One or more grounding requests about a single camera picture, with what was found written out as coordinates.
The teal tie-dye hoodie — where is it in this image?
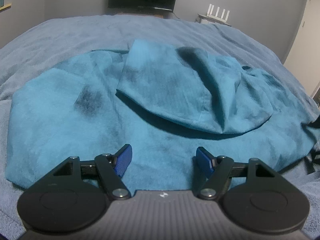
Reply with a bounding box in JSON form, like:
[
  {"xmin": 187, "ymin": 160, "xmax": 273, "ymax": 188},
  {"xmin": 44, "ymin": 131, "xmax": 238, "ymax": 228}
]
[{"xmin": 5, "ymin": 40, "xmax": 319, "ymax": 191}]

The white room door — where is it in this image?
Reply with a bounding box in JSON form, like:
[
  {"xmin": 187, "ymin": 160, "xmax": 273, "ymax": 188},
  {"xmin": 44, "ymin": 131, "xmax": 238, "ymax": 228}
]
[{"xmin": 284, "ymin": 0, "xmax": 320, "ymax": 96}]

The light blue bed blanket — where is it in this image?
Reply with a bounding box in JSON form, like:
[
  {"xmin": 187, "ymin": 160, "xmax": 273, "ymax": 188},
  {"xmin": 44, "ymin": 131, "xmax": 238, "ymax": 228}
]
[{"xmin": 1, "ymin": 15, "xmax": 319, "ymax": 239}]

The white small shelf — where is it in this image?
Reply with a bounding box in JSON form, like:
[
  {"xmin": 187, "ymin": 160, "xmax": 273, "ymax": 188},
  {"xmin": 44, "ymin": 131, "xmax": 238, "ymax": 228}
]
[{"xmin": 195, "ymin": 14, "xmax": 231, "ymax": 27}]

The wooden tv stand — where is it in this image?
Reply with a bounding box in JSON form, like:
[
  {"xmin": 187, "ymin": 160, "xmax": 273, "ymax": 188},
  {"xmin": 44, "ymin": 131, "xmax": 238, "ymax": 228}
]
[{"xmin": 116, "ymin": 8, "xmax": 165, "ymax": 18}]

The white wifi router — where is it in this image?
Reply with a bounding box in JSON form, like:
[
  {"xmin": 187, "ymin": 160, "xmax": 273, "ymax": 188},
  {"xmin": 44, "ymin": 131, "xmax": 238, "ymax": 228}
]
[{"xmin": 206, "ymin": 4, "xmax": 230, "ymax": 22}]

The wooden window sill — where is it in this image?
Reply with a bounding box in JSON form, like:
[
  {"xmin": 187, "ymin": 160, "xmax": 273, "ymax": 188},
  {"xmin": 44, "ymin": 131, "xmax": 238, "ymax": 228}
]
[{"xmin": 0, "ymin": 3, "xmax": 11, "ymax": 11}]

